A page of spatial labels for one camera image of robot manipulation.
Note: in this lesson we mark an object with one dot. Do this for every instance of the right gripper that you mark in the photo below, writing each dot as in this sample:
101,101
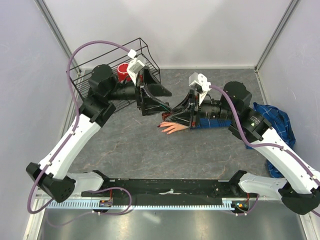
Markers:
187,111

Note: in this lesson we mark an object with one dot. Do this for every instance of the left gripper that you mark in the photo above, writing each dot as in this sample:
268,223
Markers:
144,92

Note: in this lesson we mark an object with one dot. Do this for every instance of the red nail polish bottle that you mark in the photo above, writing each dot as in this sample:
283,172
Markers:
165,115

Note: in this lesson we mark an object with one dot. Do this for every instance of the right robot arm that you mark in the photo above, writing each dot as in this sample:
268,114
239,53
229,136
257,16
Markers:
263,128

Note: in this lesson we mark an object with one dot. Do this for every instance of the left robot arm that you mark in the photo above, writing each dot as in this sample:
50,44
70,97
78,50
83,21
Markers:
52,173

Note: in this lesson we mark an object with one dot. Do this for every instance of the mannequin hand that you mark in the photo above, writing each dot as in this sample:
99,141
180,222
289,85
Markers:
171,127

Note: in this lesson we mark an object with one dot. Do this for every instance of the red cup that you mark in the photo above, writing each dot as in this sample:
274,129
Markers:
122,73

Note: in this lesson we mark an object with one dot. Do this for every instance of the blue plaid shirt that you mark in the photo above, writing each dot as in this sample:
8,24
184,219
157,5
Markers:
279,120

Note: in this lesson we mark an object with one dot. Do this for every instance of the black wire rack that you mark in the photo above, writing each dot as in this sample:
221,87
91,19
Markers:
93,55

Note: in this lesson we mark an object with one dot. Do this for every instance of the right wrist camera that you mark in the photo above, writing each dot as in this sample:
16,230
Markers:
200,84

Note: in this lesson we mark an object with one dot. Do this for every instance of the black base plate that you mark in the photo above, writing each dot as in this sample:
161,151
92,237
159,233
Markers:
177,191

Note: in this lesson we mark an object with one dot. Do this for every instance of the slotted cable duct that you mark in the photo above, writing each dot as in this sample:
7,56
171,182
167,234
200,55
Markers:
96,204

